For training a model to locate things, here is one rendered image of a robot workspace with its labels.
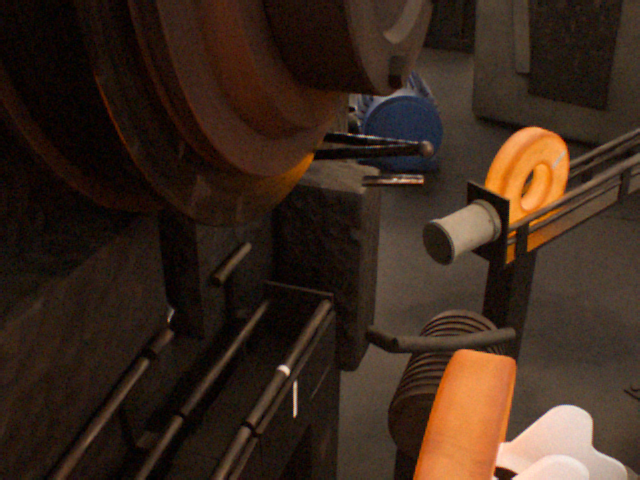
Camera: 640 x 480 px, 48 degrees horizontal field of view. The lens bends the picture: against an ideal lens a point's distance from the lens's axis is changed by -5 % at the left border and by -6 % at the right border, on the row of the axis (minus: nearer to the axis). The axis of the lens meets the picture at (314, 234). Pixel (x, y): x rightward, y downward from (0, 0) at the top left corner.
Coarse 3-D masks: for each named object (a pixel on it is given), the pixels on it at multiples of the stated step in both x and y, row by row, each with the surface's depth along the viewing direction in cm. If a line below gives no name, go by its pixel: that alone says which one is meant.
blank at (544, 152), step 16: (528, 128) 100; (512, 144) 98; (528, 144) 97; (544, 144) 99; (560, 144) 102; (496, 160) 98; (512, 160) 96; (528, 160) 98; (544, 160) 100; (560, 160) 103; (496, 176) 97; (512, 176) 97; (544, 176) 104; (560, 176) 105; (512, 192) 98; (528, 192) 106; (544, 192) 104; (560, 192) 106; (512, 208) 100; (528, 208) 103
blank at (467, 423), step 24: (456, 360) 37; (480, 360) 37; (504, 360) 37; (456, 384) 35; (480, 384) 34; (504, 384) 35; (432, 408) 34; (456, 408) 33; (480, 408) 33; (504, 408) 33; (432, 432) 33; (456, 432) 32; (480, 432) 32; (504, 432) 41; (432, 456) 32; (456, 456) 32; (480, 456) 32
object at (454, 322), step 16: (432, 320) 107; (448, 320) 104; (464, 320) 104; (480, 320) 104; (432, 336) 102; (432, 352) 98; (448, 352) 97; (496, 352) 102; (416, 368) 97; (432, 368) 95; (400, 384) 98; (416, 384) 93; (432, 384) 92; (400, 400) 93; (416, 400) 92; (432, 400) 91; (400, 416) 92; (416, 416) 91; (400, 432) 93; (416, 432) 93; (400, 448) 96; (416, 448) 94; (400, 464) 100; (416, 464) 99
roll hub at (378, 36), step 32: (288, 0) 37; (320, 0) 37; (352, 0) 37; (384, 0) 47; (416, 0) 53; (288, 32) 39; (320, 32) 39; (352, 32) 38; (384, 32) 47; (416, 32) 52; (288, 64) 42; (320, 64) 41; (352, 64) 41; (384, 64) 45; (384, 96) 47
